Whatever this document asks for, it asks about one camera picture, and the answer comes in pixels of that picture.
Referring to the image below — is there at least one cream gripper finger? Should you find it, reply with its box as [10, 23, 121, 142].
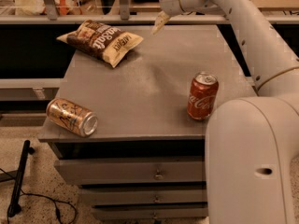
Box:
[151, 11, 170, 35]

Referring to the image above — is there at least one black stand leg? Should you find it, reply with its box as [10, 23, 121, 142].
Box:
[7, 140, 35, 217]

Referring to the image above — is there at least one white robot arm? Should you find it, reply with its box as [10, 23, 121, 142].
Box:
[159, 0, 299, 224]

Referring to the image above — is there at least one grey metal railing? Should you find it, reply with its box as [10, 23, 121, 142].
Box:
[0, 0, 299, 23]

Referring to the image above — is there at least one red coke can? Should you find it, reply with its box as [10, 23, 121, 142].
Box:
[187, 72, 219, 120]

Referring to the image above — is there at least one brown chip bag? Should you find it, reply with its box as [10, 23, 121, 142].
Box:
[57, 20, 143, 68]

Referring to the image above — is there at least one gold soda can lying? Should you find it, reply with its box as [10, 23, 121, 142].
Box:
[46, 98, 98, 137]

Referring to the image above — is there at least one black floor cable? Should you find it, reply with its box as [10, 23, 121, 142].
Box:
[0, 167, 78, 224]

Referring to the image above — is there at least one grey drawer cabinet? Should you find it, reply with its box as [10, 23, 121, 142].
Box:
[38, 25, 254, 220]

